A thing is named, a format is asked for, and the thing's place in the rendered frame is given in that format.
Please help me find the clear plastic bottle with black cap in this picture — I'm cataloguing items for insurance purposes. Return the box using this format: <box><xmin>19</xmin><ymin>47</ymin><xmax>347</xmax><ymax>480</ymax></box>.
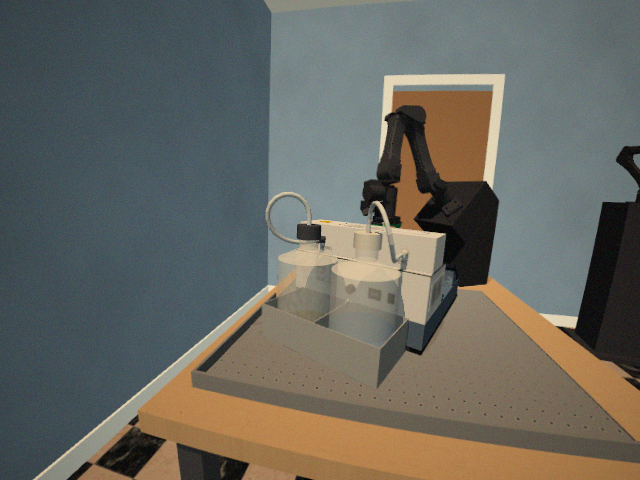
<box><xmin>278</xmin><ymin>224</ymin><xmax>338</xmax><ymax>322</ymax></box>

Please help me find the clear plastic bottle with beige cap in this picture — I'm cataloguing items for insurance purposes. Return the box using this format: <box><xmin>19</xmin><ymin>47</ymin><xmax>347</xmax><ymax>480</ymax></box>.
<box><xmin>328</xmin><ymin>231</ymin><xmax>401</xmax><ymax>348</ymax></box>

